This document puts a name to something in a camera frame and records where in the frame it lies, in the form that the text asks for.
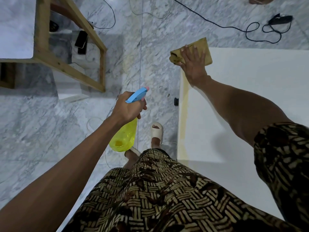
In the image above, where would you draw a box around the white box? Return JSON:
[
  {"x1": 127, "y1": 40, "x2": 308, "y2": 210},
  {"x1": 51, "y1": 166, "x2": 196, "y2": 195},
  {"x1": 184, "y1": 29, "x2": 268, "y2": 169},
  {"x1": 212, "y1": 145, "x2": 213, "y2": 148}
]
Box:
[{"x1": 51, "y1": 62, "x2": 90, "y2": 103}]

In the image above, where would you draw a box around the yellow spray bottle blue trigger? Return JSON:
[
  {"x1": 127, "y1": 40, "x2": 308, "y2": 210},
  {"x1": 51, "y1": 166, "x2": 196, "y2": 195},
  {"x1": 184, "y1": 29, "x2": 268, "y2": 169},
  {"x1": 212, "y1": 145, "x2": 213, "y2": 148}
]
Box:
[{"x1": 109, "y1": 87, "x2": 150, "y2": 152}]

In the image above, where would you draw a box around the black power adapter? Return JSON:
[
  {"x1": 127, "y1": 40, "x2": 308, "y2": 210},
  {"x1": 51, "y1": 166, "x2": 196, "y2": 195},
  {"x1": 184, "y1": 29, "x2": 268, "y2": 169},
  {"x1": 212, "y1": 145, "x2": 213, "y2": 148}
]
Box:
[{"x1": 268, "y1": 13, "x2": 294, "y2": 26}]

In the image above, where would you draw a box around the brown patterned dress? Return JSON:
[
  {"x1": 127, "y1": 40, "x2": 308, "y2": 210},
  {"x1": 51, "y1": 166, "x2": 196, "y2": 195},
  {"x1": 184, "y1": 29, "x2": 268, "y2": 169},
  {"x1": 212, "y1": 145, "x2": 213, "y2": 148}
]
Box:
[{"x1": 61, "y1": 122, "x2": 309, "y2": 232}]

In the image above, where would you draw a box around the black smartphone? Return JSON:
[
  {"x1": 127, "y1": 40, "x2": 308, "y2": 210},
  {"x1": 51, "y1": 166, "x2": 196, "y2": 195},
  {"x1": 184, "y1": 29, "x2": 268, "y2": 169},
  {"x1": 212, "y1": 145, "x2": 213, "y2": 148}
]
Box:
[{"x1": 74, "y1": 30, "x2": 89, "y2": 55}]

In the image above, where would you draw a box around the person's right hand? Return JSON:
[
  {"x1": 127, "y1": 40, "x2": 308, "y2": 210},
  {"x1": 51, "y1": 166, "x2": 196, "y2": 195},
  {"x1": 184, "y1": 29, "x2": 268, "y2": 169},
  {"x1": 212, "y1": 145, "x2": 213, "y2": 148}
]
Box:
[{"x1": 178, "y1": 44, "x2": 212, "y2": 88}]

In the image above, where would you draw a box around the white floor cable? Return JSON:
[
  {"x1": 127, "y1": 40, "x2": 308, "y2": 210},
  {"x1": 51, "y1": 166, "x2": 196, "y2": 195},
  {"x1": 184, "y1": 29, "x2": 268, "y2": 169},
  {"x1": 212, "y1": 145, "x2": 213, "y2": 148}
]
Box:
[{"x1": 84, "y1": 117, "x2": 114, "y2": 169}]

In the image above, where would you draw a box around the yellow-brown cleaning cloth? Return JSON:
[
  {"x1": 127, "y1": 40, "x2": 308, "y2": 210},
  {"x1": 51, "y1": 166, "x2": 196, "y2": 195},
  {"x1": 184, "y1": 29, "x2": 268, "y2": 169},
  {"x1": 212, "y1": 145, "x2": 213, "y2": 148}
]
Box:
[{"x1": 169, "y1": 37, "x2": 213, "y2": 67}]

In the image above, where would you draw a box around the cream slide sandal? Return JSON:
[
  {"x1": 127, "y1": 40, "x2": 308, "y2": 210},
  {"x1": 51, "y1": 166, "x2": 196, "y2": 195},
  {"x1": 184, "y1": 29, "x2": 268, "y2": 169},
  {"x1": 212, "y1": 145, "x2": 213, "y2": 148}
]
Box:
[
  {"x1": 150, "y1": 122, "x2": 164, "y2": 146},
  {"x1": 124, "y1": 146, "x2": 142, "y2": 157}
]

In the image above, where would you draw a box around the person's left forearm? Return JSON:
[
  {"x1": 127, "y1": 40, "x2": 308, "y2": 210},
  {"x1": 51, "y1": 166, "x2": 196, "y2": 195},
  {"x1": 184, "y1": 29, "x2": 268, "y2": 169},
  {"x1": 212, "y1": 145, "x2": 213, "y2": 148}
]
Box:
[{"x1": 0, "y1": 116, "x2": 136, "y2": 232}]

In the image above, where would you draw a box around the person's left hand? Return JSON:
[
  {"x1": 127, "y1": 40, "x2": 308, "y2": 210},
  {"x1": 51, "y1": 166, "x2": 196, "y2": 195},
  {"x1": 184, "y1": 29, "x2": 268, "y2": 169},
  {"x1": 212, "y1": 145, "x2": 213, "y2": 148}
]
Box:
[{"x1": 110, "y1": 91, "x2": 148, "y2": 126}]

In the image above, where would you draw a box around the thin black cable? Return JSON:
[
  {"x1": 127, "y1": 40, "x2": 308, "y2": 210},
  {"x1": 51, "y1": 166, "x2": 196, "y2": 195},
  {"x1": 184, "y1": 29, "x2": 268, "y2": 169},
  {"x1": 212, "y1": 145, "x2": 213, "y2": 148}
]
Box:
[{"x1": 88, "y1": 0, "x2": 116, "y2": 30}]

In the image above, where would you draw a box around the long black cable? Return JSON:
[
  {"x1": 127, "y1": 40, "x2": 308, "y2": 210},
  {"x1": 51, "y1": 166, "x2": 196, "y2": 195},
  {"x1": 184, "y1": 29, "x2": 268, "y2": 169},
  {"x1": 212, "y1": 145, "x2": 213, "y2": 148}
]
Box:
[{"x1": 170, "y1": 0, "x2": 293, "y2": 44}]

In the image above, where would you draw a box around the wooden table frame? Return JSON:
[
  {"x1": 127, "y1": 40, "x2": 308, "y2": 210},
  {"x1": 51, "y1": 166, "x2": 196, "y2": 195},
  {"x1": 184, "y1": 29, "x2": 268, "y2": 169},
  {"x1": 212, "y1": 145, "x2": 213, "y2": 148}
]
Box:
[{"x1": 0, "y1": 0, "x2": 108, "y2": 93}]

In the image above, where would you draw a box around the person's right forearm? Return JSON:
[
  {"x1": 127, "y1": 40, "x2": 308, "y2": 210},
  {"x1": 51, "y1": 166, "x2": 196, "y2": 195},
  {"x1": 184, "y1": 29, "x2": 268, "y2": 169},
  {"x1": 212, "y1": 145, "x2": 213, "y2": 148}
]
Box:
[{"x1": 193, "y1": 76, "x2": 294, "y2": 148}]

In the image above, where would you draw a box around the thin white cable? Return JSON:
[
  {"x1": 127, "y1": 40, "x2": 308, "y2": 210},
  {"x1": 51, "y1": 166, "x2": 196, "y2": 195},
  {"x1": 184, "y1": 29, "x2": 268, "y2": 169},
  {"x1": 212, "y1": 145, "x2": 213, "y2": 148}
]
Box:
[{"x1": 129, "y1": 0, "x2": 172, "y2": 20}]

